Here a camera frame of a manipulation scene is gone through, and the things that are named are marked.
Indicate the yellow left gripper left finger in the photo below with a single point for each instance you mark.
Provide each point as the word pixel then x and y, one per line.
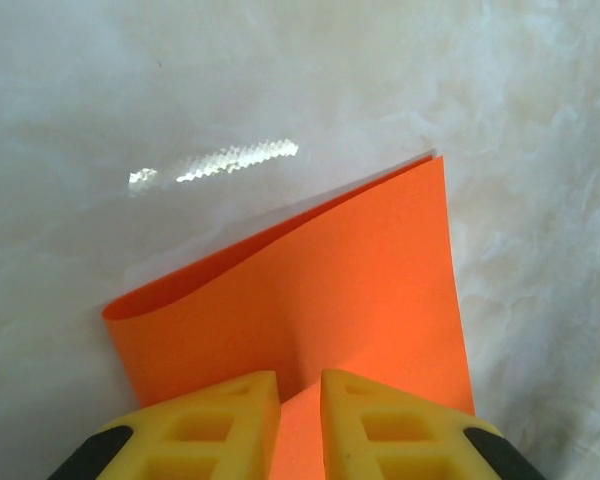
pixel 190 440

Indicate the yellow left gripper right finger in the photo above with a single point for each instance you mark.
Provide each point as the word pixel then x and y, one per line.
pixel 405 440

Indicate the orange paper sheet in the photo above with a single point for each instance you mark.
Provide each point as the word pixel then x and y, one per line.
pixel 355 275

